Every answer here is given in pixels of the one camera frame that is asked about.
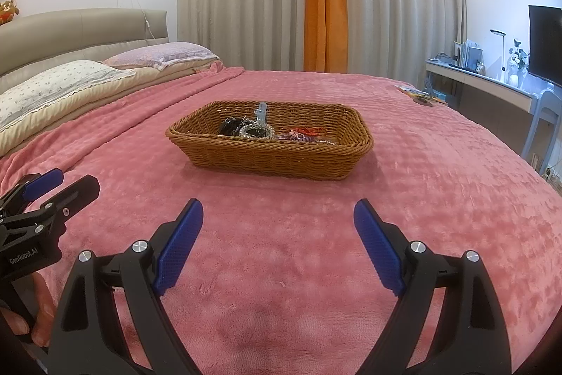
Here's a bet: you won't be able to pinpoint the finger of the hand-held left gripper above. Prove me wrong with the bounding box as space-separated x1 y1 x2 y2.
0 167 65 212
21 175 101 227

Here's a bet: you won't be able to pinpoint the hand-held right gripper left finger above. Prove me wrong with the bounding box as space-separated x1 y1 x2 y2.
46 198 205 375

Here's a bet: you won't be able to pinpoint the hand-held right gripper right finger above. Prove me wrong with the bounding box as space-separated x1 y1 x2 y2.
353 198 512 375

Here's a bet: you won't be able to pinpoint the brown wicker basket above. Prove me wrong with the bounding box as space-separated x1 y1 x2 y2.
165 100 374 182

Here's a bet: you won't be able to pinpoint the black wide bracelet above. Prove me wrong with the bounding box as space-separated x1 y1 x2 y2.
219 116 247 137

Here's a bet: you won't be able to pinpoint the person's left hand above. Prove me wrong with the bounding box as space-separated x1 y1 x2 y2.
0 271 59 348

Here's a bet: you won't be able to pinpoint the white floral pillow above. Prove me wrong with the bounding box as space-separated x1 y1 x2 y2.
0 59 137 132

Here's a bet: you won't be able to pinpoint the beige quilt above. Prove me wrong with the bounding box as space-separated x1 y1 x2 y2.
0 58 222 158

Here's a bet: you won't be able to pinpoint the beige padded headboard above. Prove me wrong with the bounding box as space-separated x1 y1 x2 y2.
0 8 170 80

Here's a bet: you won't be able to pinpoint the colourful flat packet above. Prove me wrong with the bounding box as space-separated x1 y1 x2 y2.
394 84 449 109

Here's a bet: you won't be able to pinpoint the purple floral pillow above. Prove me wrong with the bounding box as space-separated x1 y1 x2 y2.
102 41 220 71

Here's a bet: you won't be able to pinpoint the brown teddy bear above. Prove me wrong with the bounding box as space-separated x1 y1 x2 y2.
0 0 21 27

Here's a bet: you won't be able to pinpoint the white desk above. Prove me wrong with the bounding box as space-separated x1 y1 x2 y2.
424 58 562 117

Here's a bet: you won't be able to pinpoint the stack of books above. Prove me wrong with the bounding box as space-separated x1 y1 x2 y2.
453 38 486 73

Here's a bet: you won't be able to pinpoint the pale blue chair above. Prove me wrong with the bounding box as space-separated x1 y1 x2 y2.
520 89 562 172

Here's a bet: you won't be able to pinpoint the white vase with plant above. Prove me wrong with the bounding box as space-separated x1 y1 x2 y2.
505 38 530 88

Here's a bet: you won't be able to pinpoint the white desk lamp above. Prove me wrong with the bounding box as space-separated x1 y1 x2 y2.
490 28 510 82

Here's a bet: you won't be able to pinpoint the black television screen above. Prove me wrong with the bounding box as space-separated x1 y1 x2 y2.
528 5 562 83

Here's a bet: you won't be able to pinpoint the red and orange hair ties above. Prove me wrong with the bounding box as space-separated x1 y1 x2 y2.
280 126 328 143

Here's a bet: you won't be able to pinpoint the white hanging cable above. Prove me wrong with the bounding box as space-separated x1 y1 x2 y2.
118 0 155 40

